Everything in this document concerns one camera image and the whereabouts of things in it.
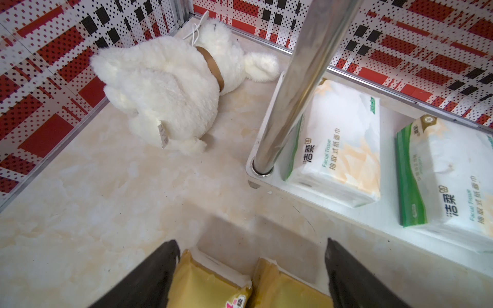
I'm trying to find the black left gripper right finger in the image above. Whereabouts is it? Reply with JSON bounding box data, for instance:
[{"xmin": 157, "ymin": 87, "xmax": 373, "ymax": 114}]
[{"xmin": 325, "ymin": 238, "xmax": 409, "ymax": 307}]

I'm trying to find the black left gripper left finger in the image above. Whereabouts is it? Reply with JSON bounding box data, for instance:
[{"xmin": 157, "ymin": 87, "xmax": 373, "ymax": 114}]
[{"xmin": 91, "ymin": 239, "xmax": 181, "ymax": 307}]

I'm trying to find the gold tissue pack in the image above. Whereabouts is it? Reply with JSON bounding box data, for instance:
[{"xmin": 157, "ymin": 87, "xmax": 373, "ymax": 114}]
[
  {"xmin": 167, "ymin": 248, "xmax": 252, "ymax": 308},
  {"xmin": 246, "ymin": 257, "xmax": 334, "ymax": 308}
]

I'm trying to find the white tissue pack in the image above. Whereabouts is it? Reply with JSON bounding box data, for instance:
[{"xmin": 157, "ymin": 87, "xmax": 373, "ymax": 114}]
[
  {"xmin": 395, "ymin": 114, "xmax": 492, "ymax": 254},
  {"xmin": 283, "ymin": 80, "xmax": 381, "ymax": 208}
]

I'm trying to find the white two-tier shelf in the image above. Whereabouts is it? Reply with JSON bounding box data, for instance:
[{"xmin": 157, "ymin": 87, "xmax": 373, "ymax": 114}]
[{"xmin": 267, "ymin": 1, "xmax": 492, "ymax": 275}]

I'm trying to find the white plush toy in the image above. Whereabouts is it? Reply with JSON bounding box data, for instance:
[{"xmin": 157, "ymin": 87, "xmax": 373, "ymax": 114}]
[{"xmin": 90, "ymin": 19, "xmax": 280, "ymax": 155}]

